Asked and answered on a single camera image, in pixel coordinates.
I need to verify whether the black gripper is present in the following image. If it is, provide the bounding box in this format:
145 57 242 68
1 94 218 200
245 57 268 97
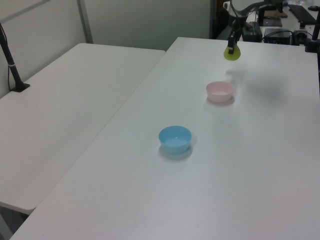
227 0 249 55

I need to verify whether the green pear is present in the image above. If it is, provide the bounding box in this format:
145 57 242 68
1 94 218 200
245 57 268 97
223 45 242 62

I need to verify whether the pink plastic bowl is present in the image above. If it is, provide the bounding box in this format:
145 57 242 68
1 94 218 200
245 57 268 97
205 81 235 103

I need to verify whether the blue plastic bowl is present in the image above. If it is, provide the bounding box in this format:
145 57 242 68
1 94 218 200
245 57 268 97
158 125 193 154

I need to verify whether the black device with green part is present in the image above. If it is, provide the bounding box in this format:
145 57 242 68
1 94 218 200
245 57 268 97
240 21 264 42

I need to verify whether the black flat plate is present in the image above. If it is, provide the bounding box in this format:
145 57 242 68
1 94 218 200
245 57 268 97
260 18 284 27

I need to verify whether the black electronics box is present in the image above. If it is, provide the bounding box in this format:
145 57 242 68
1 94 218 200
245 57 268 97
263 27 294 44

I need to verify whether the brown wooden board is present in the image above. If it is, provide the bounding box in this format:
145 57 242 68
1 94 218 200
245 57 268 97
263 9 289 19

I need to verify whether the black keyboard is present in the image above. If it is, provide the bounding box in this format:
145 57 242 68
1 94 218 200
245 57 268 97
287 4 317 22

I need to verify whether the black clamp stand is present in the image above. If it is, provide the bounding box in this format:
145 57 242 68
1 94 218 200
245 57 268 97
303 9 320 54

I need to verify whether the black camera stand pole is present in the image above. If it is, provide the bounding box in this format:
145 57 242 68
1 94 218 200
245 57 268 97
0 21 31 94

